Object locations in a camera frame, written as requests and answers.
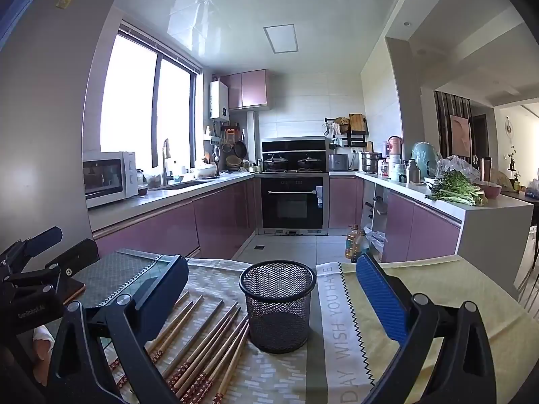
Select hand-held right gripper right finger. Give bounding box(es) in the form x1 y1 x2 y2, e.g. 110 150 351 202
356 252 498 404

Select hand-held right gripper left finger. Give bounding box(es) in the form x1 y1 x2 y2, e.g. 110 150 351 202
46 255 189 404

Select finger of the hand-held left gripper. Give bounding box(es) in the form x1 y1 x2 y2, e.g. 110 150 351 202
0 226 64 272
4 238 100 293

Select bundle of wooden chopsticks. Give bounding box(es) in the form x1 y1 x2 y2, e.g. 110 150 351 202
108 290 251 404

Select black mesh utensil holder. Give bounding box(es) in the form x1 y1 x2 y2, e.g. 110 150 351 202
239 260 317 354

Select person's left hand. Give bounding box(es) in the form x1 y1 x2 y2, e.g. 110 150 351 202
36 339 56 385

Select pink lower kitchen cabinets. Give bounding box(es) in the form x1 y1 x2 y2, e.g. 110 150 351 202
90 177 257 262
328 177 464 264

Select pink kitchen cabinets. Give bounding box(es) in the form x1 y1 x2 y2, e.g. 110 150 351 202
90 177 257 262
328 177 464 264
221 69 269 111

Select yellow cooking oil bottle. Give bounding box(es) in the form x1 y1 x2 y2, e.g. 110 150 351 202
345 225 366 260

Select white microwave oven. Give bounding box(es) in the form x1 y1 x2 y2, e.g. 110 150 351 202
82 151 139 209

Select printed patterned tablecloth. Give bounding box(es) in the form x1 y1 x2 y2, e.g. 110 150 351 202
71 248 531 404

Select steel kitchen faucet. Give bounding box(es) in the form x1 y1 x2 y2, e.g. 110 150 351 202
161 138 171 187

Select grey refrigerator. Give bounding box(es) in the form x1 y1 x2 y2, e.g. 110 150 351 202
0 0 126 245

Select black built-in oven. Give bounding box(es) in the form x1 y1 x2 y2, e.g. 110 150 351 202
259 173 330 236

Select bunch of green vegetables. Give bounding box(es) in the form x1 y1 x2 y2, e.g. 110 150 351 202
424 170 487 207

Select stainless steel stock pot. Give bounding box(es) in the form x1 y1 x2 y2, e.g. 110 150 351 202
361 151 382 173

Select dining chair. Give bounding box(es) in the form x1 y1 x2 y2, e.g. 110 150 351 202
517 257 539 308

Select pink bowl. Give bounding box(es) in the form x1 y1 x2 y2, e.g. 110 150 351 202
474 181 503 199

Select clear plastic bag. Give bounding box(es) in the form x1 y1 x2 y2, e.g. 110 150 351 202
436 155 481 183

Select kitchen window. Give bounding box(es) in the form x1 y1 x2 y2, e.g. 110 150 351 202
100 21 203 169

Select black range hood panel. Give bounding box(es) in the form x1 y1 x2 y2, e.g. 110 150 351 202
261 137 331 165

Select dark slatted room divider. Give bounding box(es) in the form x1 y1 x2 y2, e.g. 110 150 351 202
435 90 471 161

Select white water heater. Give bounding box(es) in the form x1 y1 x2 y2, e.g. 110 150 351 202
209 80 230 119

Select pink upper kitchen cabinets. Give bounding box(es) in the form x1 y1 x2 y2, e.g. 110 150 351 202
221 69 269 111

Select square ceiling light panel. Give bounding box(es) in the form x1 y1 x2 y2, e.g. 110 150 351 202
263 25 299 55

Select black wall rack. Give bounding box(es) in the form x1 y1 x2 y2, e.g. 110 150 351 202
324 113 368 149

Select pink wall picture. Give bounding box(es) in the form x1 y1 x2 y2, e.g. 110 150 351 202
448 114 472 158

